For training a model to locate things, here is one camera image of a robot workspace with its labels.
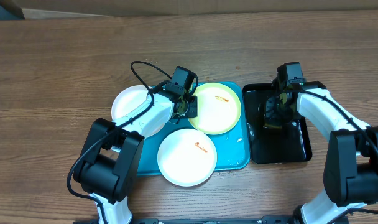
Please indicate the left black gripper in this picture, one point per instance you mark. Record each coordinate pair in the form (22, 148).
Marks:
(193, 101)

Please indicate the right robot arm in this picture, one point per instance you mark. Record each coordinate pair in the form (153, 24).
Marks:
(350, 176)

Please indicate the white plate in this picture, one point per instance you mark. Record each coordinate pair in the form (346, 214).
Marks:
(187, 157)
(133, 100)

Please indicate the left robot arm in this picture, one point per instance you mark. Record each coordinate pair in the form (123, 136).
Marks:
(108, 162)

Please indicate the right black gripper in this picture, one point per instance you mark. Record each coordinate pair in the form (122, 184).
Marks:
(272, 113)

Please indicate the black rectangular tray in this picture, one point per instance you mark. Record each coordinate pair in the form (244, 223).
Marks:
(290, 143)

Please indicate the lime green plate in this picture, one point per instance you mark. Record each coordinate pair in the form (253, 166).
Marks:
(219, 109)

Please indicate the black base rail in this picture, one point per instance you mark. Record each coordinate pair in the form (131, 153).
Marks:
(268, 219)

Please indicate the green yellow sponge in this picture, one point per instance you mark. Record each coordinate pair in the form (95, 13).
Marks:
(272, 124)

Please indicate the cardboard panel at back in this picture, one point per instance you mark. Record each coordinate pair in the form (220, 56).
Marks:
(186, 7)

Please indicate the teal plastic tray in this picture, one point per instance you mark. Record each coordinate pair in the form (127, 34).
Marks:
(232, 147)

